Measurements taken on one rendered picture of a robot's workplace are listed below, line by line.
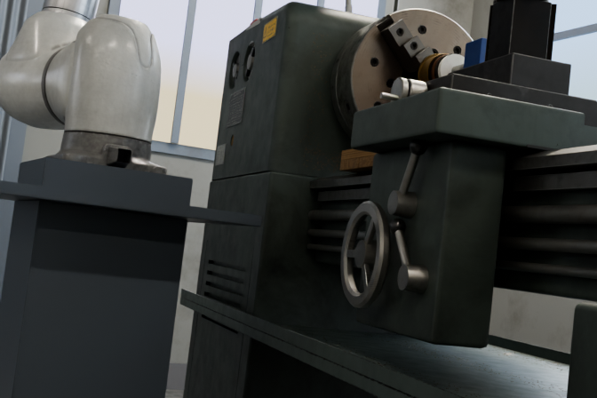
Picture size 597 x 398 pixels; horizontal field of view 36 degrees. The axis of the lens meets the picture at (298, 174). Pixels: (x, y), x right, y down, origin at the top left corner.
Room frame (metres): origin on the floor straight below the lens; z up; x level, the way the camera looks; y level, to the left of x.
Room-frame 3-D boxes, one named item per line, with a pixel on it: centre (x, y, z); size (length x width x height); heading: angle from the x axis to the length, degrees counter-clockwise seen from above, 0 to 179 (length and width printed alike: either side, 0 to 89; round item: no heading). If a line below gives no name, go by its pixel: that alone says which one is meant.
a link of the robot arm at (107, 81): (1.65, 0.35, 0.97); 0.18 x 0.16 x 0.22; 50
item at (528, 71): (1.44, -0.31, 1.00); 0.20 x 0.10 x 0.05; 18
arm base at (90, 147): (1.62, 0.33, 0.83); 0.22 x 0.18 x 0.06; 25
